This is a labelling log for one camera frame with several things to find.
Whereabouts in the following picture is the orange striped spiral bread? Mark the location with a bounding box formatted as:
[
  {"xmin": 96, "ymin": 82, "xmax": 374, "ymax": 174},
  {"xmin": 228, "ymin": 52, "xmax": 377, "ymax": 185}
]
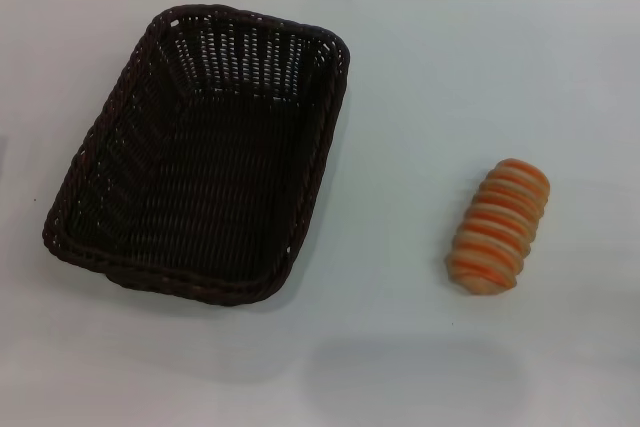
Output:
[{"xmin": 444, "ymin": 157, "xmax": 552, "ymax": 296}]

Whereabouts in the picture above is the dark brown woven basket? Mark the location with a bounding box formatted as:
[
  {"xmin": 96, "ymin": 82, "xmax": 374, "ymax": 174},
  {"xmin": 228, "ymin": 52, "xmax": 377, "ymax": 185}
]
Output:
[{"xmin": 40, "ymin": 3, "xmax": 352, "ymax": 304}]

